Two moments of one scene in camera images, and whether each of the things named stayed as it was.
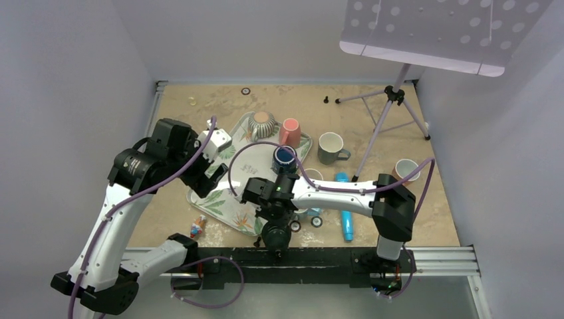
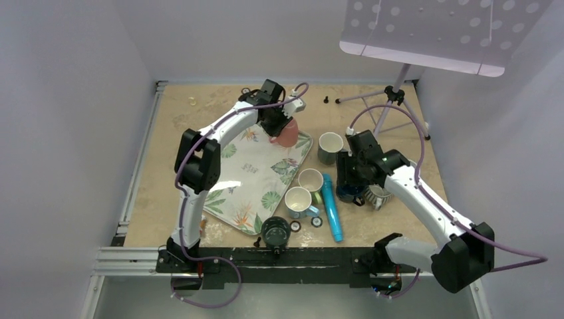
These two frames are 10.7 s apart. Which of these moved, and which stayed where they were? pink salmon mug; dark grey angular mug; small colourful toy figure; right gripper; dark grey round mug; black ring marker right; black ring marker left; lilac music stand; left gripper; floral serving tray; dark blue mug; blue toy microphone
Moved: dark blue mug; right gripper; blue toy microphone; left gripper
Stayed: black ring marker right; dark grey angular mug; black ring marker left; floral serving tray; lilac music stand; small colourful toy figure; dark grey round mug; pink salmon mug
